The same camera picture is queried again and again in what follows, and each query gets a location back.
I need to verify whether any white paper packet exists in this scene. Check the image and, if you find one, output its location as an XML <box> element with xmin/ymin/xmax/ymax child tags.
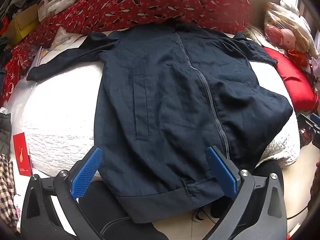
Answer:
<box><xmin>50</xmin><ymin>27</ymin><xmax>77</xmax><ymax>52</ymax></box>

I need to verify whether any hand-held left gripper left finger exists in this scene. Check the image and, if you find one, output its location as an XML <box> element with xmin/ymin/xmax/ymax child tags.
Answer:
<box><xmin>20</xmin><ymin>145</ymin><xmax>105</xmax><ymax>240</ymax></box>

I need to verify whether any white textured quilt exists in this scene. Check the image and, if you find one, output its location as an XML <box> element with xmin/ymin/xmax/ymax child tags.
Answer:
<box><xmin>12</xmin><ymin>27</ymin><xmax>300</xmax><ymax>178</ymax></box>

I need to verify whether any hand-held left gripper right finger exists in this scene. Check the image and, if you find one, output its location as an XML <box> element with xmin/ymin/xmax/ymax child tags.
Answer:
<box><xmin>205</xmin><ymin>145</ymin><xmax>288</xmax><ymax>240</ymax></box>

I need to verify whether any red printed blanket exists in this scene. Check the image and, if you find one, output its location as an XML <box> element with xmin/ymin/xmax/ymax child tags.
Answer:
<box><xmin>0</xmin><ymin>0</ymin><xmax>250</xmax><ymax>105</ymax></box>

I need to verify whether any red flat box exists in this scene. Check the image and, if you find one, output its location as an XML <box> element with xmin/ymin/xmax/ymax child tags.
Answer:
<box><xmin>12</xmin><ymin>132</ymin><xmax>33</xmax><ymax>177</ymax></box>

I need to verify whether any white plastic bag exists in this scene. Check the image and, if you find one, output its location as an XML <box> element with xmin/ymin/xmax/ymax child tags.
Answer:
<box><xmin>47</xmin><ymin>0</ymin><xmax>76</xmax><ymax>16</ymax></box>

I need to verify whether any grey quilted garment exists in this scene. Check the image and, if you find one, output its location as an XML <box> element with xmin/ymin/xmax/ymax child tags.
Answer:
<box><xmin>0</xmin><ymin>112</ymin><xmax>12</xmax><ymax>153</ymax></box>

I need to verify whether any yellow cardboard box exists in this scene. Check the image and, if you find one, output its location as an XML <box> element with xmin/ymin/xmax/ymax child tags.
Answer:
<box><xmin>5</xmin><ymin>5</ymin><xmax>40</xmax><ymax>46</ymax></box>

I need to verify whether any doll in plastic wrap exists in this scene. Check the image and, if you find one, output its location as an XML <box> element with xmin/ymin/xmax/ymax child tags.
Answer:
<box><xmin>264</xmin><ymin>2</ymin><xmax>313</xmax><ymax>57</ymax></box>

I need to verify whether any person's right forearm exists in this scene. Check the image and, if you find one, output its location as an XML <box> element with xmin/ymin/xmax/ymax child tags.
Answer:
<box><xmin>308</xmin><ymin>161</ymin><xmax>320</xmax><ymax>212</ymax></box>

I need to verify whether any red satin pillow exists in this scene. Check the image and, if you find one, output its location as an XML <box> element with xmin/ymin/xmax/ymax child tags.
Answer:
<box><xmin>262</xmin><ymin>46</ymin><xmax>317</xmax><ymax>112</ymax></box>

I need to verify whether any navy zip jacket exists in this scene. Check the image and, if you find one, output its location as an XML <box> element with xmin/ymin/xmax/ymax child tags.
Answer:
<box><xmin>26</xmin><ymin>17</ymin><xmax>293</xmax><ymax>224</ymax></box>

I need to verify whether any plaid cloth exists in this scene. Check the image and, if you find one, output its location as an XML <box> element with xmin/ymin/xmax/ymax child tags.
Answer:
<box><xmin>0</xmin><ymin>152</ymin><xmax>20</xmax><ymax>227</ymax></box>

